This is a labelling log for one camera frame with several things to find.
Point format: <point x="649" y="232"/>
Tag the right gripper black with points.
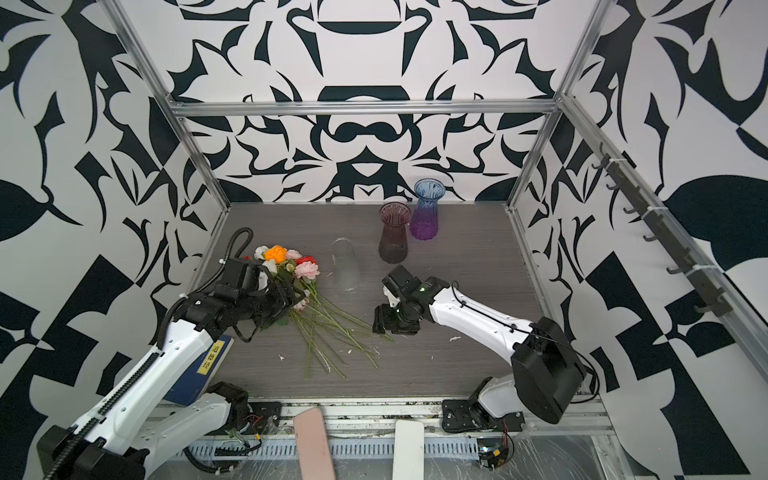
<point x="382" y="315"/>

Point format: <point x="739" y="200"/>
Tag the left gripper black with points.
<point x="283" y="296"/>

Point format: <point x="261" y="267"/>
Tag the clear glass vase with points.
<point x="346" y="266"/>

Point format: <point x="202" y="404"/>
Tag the pink spray roses stem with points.
<point x="318" y="310"/>

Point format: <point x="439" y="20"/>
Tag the white rose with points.
<point x="261" y="253"/>

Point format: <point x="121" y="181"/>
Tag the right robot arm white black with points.
<point x="547" y="371"/>

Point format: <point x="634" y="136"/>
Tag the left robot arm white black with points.
<point x="108" y="441"/>

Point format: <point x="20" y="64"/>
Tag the dark red glass vase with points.
<point x="393" y="246"/>

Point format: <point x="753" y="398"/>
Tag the blue purple glass vase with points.
<point x="424" y="224"/>

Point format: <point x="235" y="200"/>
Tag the orange rose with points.
<point x="276" y="254"/>

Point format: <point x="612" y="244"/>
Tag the red rose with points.
<point x="307" y="261"/>

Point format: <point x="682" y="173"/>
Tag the blue book yellow label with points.
<point x="195" y="380"/>

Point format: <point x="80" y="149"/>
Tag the white flat paddle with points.
<point x="408" y="456"/>

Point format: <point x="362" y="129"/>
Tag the pink flat paddle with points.
<point x="313" y="450"/>

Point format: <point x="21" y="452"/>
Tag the small circuit board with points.
<point x="493" y="453"/>

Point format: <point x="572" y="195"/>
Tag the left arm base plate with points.
<point x="258" y="417"/>

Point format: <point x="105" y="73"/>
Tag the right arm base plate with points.
<point x="462" y="416"/>

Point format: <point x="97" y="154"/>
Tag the aluminium frame rail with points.
<point x="185" y="109"/>

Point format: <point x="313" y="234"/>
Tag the wall hook rack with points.
<point x="666" y="231"/>

